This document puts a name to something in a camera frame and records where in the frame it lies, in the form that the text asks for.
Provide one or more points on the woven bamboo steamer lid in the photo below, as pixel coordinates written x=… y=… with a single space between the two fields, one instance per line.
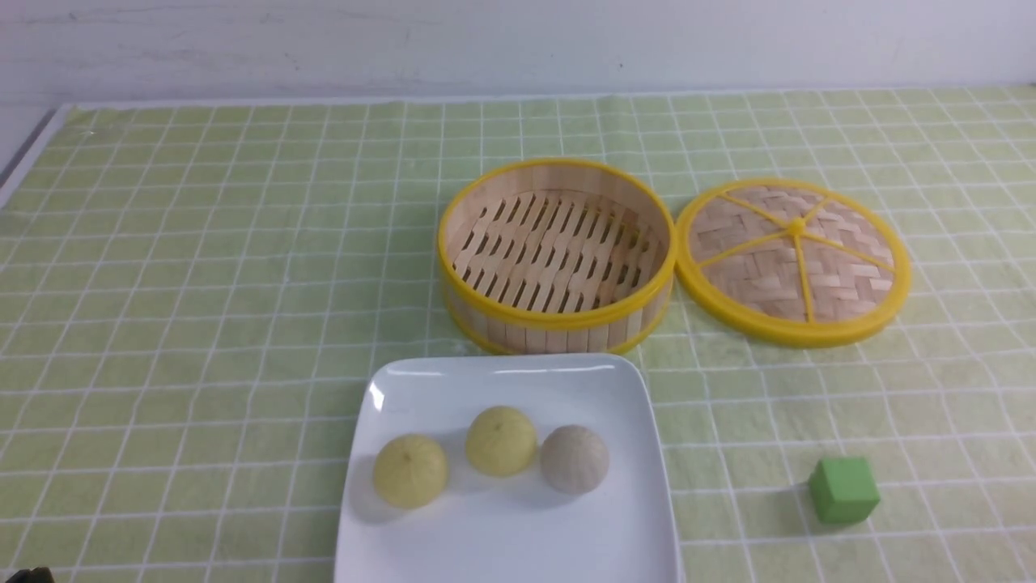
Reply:
x=791 y=263

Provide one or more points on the grey steamed bun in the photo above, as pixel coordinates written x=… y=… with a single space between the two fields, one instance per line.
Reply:
x=574 y=460

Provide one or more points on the green cube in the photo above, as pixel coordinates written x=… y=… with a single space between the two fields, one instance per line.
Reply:
x=843 y=490

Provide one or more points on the green checkered tablecloth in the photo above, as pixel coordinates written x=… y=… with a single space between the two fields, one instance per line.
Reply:
x=194 y=298

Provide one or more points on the yellow steamed bun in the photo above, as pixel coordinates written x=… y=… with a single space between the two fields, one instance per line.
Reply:
x=411 y=471
x=501 y=442

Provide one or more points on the white square plate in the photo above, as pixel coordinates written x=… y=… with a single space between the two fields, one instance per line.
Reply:
x=519 y=529

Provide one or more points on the bamboo steamer basket yellow rim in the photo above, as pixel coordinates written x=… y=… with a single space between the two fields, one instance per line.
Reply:
x=553 y=256

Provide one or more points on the yellow steamed bun on plate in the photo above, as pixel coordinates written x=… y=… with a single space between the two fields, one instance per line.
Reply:
x=411 y=471

